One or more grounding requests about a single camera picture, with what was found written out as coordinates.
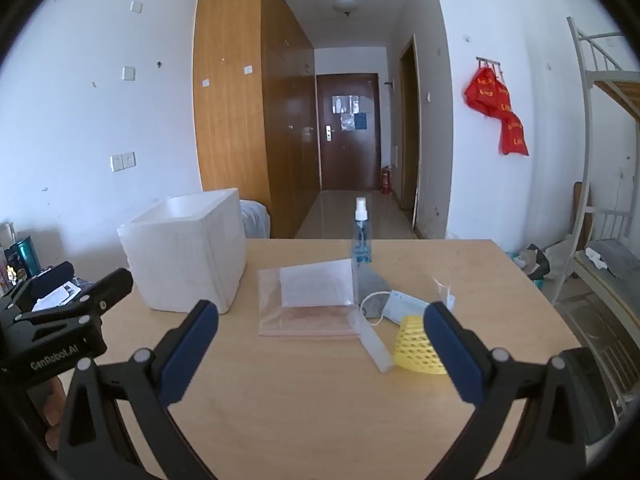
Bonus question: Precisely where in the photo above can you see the white metal bunk bed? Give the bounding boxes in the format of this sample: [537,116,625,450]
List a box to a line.
[552,16,640,411]

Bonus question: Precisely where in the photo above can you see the wooden wardrobe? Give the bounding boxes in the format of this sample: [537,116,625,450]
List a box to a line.
[193,0,321,239]

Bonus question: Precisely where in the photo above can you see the clear zip bag with paper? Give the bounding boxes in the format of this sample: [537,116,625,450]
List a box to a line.
[257,258,362,338]

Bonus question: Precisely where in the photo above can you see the yellow foam mesh net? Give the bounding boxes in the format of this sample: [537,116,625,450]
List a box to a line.
[392,314,448,376]

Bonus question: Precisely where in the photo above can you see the white wrapped bundle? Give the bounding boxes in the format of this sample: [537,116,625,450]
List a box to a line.
[240,200,271,239]

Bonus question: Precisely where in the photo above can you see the dark brown door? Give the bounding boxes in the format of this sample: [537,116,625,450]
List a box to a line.
[315,72,382,192]

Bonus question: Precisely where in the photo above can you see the white foam box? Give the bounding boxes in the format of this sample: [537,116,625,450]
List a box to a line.
[117,188,247,315]

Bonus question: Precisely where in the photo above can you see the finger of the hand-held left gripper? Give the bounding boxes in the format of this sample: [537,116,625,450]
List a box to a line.
[75,268,135,320]
[30,261,76,302]

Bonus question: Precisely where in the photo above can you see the grey cloth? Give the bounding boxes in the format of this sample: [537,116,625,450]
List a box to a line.
[357,265,392,318]

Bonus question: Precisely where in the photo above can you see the clear plastic sleeve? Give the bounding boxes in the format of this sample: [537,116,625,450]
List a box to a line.
[356,307,394,373]

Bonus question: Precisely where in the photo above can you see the blue face mask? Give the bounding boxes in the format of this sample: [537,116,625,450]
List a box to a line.
[381,290,431,325]

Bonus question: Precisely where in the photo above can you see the teal metal can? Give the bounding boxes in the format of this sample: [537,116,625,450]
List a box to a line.
[15,237,41,278]

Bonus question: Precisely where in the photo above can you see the red printed cloth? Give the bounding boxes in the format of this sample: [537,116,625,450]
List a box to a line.
[464,67,511,118]
[497,110,530,157]

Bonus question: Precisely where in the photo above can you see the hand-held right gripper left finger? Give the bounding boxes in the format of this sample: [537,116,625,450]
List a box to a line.
[55,299,221,480]

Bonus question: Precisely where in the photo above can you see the clear blue spray bottle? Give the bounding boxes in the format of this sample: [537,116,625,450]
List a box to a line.
[350,196,373,264]

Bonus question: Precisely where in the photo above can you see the printed paper sheets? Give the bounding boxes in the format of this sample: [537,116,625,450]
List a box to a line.
[32,282,83,311]

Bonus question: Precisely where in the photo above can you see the grey bed mat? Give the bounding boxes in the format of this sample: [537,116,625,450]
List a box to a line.
[587,240,640,278]

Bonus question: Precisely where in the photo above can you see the wooden side door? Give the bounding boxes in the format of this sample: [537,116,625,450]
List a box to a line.
[400,35,422,213]

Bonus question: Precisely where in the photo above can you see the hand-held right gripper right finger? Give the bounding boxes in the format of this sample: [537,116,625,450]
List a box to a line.
[422,301,588,480]

